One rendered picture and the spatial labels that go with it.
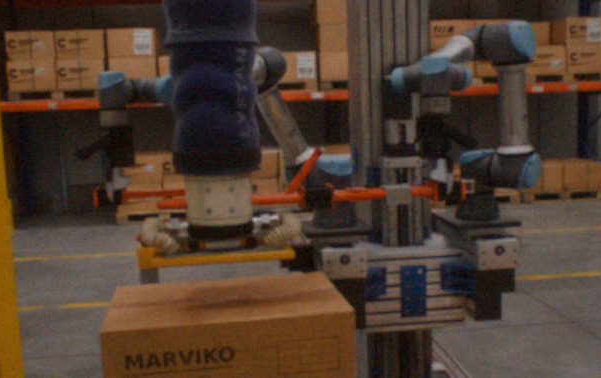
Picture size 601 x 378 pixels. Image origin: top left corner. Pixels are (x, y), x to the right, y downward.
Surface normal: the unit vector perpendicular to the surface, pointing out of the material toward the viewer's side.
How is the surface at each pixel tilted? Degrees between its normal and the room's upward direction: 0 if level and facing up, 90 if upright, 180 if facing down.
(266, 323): 90
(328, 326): 90
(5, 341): 90
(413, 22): 90
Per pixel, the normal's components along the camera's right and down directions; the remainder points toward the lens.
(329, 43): 0.08, 0.13
